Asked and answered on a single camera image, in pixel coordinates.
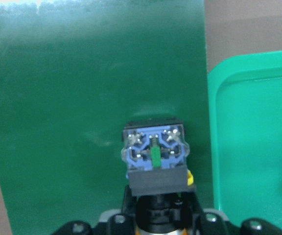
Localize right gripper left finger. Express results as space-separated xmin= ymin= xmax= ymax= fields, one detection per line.
xmin=53 ymin=186 xmax=141 ymax=235

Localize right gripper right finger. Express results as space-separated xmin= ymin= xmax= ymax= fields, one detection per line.
xmin=181 ymin=190 xmax=282 ymax=235

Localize yellow push button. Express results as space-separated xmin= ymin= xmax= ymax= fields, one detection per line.
xmin=120 ymin=117 xmax=195 ymax=235

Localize green plastic tray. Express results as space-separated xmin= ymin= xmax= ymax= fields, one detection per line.
xmin=208 ymin=51 xmax=282 ymax=228

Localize green conveyor belt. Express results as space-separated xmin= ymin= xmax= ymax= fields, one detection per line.
xmin=0 ymin=0 xmax=213 ymax=235

